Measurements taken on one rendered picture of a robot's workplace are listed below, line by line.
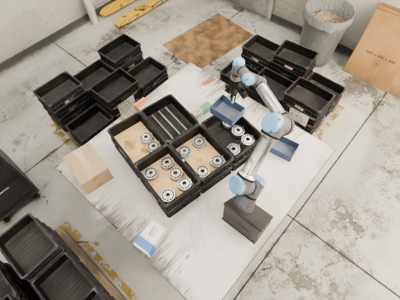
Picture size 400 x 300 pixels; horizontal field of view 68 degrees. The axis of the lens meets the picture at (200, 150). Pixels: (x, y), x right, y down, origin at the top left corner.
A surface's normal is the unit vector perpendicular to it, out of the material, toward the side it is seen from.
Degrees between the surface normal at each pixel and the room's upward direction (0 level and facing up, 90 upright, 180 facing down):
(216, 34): 0
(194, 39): 0
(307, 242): 0
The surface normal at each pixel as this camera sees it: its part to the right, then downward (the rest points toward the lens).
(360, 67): -0.63, 0.45
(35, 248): -0.02, -0.54
